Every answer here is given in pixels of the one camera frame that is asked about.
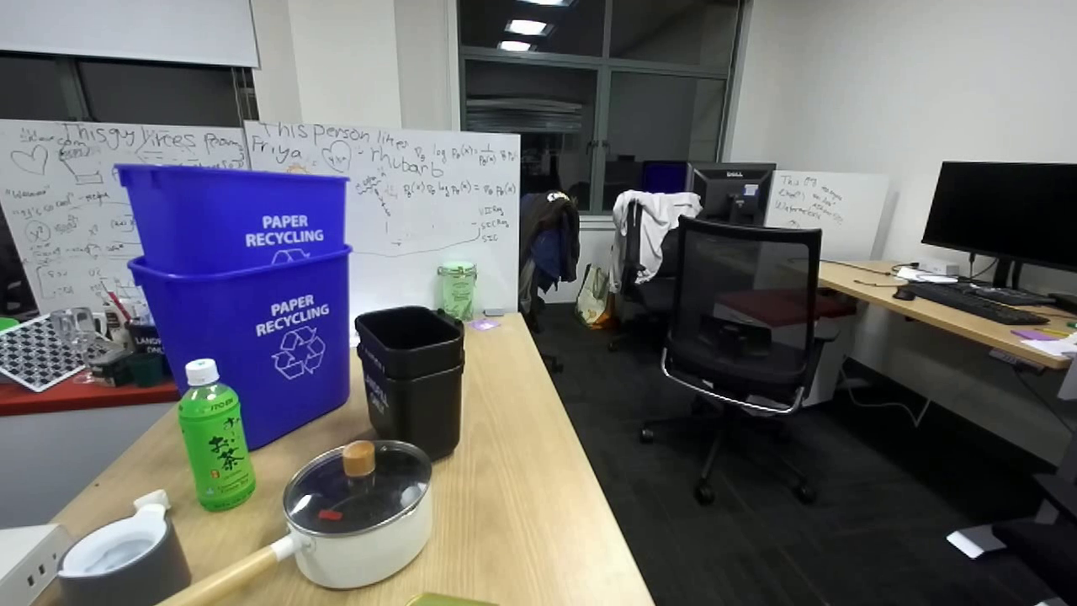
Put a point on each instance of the white power box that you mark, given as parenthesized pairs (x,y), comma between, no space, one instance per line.
(29,559)

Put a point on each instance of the wooden office desk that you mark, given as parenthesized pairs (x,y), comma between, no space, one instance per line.
(1026,334)

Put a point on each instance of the grey cup white lid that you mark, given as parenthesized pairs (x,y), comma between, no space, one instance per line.
(126,562)

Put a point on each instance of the checkered calibration board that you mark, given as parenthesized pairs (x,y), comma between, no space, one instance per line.
(48,352)

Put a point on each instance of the blue recycling bin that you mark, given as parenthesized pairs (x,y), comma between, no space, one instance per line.
(211,219)
(277,334)

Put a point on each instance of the lower blue recycling bin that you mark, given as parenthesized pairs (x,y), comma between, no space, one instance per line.
(277,334)

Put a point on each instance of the black computer monitor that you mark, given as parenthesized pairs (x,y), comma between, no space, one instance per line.
(1007,209)

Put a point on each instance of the black mesh office chair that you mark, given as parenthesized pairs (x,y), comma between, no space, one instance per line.
(743,334)

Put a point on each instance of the black stacked trash bins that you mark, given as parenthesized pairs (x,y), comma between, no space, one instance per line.
(412,373)

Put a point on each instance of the green wipes canister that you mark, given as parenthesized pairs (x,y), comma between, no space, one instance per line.
(455,288)

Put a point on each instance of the white whiteboard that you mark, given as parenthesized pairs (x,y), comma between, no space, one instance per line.
(67,213)
(414,202)

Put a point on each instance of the white cloth on chair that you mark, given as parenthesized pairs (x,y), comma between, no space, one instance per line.
(643,219)

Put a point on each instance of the glass pot lid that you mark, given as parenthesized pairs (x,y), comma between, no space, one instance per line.
(324,499)

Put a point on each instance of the far black monitor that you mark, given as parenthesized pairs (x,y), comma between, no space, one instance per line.
(730,191)

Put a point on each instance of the upper blue recycling bin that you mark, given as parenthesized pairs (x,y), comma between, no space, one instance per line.
(211,219)

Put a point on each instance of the green tea bottle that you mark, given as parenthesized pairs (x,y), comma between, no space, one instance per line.
(211,417)

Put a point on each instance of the black keyboard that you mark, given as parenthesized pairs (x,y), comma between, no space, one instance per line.
(968,301)

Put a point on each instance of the white pot wooden handle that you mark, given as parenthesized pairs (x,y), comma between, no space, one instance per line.
(326,559)

